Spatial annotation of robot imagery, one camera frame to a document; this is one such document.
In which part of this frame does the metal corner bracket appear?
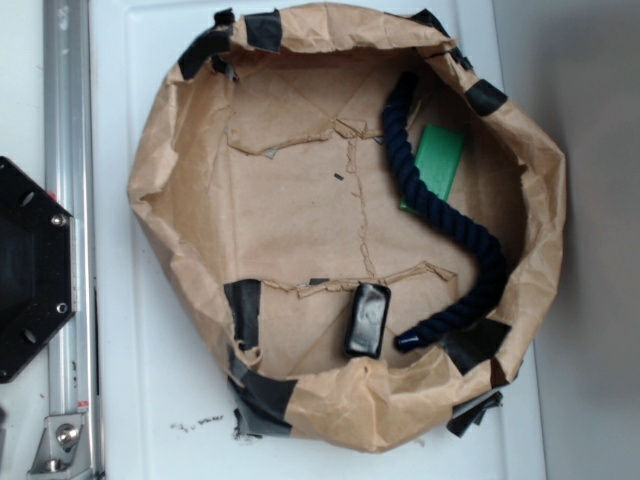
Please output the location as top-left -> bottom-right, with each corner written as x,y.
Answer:
26,413 -> 94,480

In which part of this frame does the black box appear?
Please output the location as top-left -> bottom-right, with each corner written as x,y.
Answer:
343,283 -> 391,359

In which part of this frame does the green rectangular block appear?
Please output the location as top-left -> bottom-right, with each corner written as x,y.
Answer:
415,124 -> 465,203

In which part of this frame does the aluminium extrusion rail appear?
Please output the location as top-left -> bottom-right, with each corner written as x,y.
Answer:
43,1 -> 106,479

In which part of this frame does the brown paper bag basket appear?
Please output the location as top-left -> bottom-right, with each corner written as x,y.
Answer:
128,3 -> 566,452

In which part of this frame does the dark blue rope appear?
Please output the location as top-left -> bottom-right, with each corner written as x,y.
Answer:
381,71 -> 508,353

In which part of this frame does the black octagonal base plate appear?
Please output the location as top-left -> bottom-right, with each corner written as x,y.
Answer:
1,157 -> 75,384

